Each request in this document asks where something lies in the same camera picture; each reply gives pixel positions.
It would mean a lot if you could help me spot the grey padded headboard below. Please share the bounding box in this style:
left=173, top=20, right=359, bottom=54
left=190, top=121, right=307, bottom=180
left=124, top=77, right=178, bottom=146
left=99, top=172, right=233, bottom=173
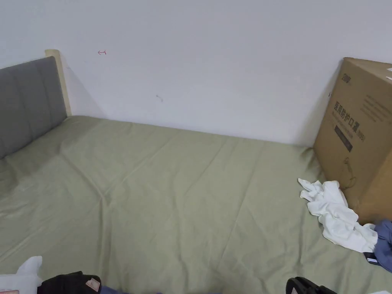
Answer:
left=0, top=49, right=72, bottom=159

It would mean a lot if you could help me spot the small black device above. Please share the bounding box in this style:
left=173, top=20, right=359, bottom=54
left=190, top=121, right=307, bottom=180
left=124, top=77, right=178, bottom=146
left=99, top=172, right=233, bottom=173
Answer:
left=363, top=252, right=381, bottom=266

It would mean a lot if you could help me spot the bed with pale green sheet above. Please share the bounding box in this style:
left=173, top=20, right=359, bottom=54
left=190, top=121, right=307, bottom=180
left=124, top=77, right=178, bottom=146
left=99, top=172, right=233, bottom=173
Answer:
left=0, top=115, right=392, bottom=294

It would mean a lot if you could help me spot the blue-grey garment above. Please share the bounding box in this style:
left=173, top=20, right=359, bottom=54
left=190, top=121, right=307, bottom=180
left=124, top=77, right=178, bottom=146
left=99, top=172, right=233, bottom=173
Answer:
left=374, top=219, right=392, bottom=277

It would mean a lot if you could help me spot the white crumpled cloth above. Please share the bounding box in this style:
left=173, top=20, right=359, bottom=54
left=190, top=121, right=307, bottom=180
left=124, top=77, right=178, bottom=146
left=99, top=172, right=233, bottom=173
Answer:
left=297, top=178, right=379, bottom=253

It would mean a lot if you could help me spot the dark blue shirt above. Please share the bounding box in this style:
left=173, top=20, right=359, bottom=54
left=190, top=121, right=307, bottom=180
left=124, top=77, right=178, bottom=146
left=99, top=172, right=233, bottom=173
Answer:
left=100, top=286, right=161, bottom=294

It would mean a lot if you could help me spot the brown cardboard carton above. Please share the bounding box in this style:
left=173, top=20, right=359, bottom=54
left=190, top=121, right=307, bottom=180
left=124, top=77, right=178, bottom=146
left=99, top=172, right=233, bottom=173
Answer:
left=313, top=57, right=392, bottom=226

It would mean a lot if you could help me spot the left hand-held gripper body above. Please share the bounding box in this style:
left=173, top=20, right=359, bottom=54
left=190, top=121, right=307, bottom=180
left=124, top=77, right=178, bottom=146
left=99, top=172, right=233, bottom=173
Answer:
left=0, top=255, right=43, bottom=294

